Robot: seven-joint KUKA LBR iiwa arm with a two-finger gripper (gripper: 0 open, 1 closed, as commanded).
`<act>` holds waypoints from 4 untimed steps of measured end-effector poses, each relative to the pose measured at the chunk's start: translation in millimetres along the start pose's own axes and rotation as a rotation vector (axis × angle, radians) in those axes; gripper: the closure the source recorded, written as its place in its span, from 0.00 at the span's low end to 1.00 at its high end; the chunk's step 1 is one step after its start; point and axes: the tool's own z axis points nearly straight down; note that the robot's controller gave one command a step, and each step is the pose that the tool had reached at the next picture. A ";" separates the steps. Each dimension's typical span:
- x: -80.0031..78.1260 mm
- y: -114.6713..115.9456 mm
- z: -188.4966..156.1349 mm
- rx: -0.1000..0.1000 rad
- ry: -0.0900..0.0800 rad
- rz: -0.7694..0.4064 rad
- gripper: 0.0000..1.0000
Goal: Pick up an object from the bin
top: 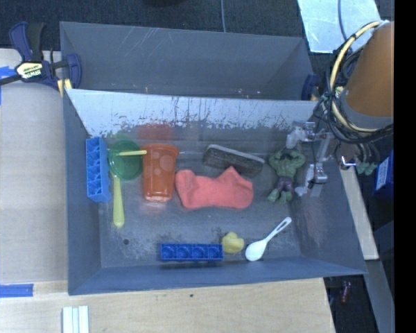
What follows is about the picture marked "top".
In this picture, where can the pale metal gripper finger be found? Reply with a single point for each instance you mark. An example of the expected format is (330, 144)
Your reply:
(319, 175)
(300, 134)

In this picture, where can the green muscular toy figure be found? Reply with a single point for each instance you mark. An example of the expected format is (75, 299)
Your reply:
(286, 168)

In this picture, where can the dark grey sponge block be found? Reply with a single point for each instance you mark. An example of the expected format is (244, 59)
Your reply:
(232, 160)

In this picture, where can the white plastic spoon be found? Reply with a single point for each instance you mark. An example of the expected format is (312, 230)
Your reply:
(256, 250)

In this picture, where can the salmon pink sock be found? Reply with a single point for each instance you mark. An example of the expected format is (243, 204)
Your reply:
(215, 193)

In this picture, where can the yellow rubber duck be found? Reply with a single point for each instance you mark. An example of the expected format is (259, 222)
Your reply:
(232, 244)

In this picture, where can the grey metal bin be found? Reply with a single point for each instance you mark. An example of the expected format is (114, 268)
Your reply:
(201, 227)

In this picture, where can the orange spotted cup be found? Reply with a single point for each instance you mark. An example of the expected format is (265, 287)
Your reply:
(158, 172)

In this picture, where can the blue ridged plastic block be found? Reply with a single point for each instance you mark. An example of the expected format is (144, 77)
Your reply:
(190, 252)
(97, 170)

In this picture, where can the thin yellow stick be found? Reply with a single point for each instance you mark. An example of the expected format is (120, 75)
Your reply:
(133, 153)

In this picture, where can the green round bowl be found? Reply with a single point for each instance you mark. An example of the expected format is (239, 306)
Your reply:
(125, 166)

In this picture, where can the yellow-green plastic spoon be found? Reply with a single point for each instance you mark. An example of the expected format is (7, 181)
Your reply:
(118, 203)

